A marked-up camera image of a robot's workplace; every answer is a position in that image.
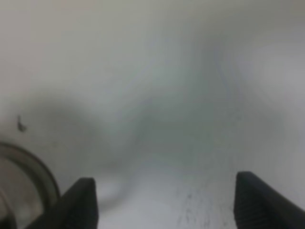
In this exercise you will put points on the steel teapot saucer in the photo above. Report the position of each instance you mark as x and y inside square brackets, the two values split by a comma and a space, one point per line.
[27, 188]

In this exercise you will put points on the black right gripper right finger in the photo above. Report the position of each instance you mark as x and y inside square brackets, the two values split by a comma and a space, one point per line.
[259, 206]

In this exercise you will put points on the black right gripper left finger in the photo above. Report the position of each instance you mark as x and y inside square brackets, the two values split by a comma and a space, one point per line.
[76, 209]

